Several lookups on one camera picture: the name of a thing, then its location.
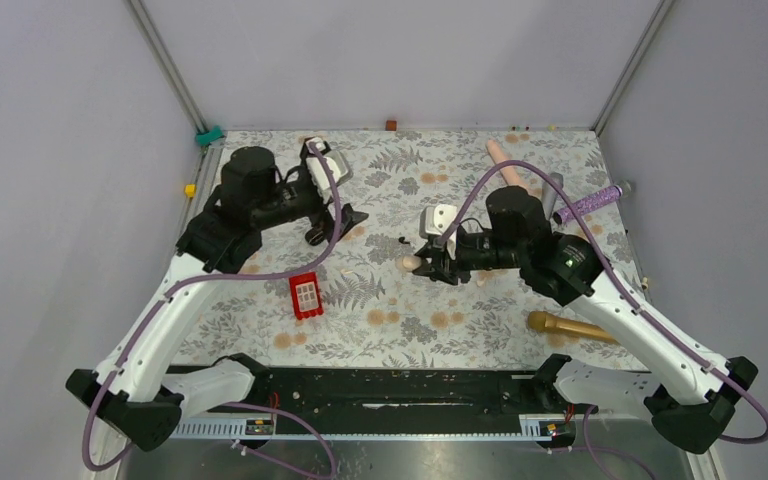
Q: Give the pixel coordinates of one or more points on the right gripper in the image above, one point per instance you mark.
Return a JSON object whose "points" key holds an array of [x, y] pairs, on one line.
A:
{"points": [[441, 267]]}

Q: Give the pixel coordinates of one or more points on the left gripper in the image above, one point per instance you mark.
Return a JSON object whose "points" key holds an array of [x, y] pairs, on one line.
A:
{"points": [[323, 216]]}

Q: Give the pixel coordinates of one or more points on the beige earbuds charging case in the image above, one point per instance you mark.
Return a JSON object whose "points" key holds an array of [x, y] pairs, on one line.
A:
{"points": [[410, 263]]}

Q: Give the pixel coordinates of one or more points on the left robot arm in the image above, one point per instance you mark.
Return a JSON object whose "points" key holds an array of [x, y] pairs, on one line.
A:
{"points": [[132, 390]]}

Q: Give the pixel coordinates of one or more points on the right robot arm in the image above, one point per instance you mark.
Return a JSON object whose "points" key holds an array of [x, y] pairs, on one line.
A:
{"points": [[688, 394]]}

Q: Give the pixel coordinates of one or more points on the floral table mat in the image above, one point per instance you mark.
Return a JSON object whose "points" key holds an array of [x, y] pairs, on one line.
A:
{"points": [[377, 315]]}

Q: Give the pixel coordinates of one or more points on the red tray with tiles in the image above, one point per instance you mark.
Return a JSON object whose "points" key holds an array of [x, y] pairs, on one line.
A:
{"points": [[306, 296]]}

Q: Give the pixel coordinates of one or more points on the gold microphone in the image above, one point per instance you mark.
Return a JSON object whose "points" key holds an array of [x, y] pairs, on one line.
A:
{"points": [[548, 323]]}

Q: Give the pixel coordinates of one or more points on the silver microphone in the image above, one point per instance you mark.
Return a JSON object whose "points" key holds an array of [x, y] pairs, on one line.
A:
{"points": [[549, 194]]}

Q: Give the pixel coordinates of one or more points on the purple glitter microphone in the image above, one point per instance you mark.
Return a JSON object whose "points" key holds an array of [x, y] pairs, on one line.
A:
{"points": [[593, 202]]}

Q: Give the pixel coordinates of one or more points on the teal block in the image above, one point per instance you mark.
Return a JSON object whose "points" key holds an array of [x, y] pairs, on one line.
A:
{"points": [[206, 138]]}

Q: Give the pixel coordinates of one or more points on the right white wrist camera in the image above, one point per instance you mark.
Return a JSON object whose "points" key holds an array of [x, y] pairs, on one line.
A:
{"points": [[434, 222]]}

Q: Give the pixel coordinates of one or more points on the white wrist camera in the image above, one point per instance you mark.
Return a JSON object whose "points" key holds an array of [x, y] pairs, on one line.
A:
{"points": [[336, 166], [434, 222]]}

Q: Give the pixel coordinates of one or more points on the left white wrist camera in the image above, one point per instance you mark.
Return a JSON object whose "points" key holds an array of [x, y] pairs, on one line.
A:
{"points": [[336, 166]]}

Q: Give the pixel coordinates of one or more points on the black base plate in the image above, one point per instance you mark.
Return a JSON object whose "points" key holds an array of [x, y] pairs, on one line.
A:
{"points": [[342, 400]]}

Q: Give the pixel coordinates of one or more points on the aluminium frame rail left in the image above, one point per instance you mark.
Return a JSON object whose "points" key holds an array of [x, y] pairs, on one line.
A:
{"points": [[153, 38]]}

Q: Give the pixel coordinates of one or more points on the aluminium frame rail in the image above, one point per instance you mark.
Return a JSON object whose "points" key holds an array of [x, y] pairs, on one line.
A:
{"points": [[650, 32], [153, 38]]}

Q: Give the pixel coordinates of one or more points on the aluminium frame rail right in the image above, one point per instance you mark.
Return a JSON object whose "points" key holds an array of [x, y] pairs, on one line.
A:
{"points": [[650, 32]]}

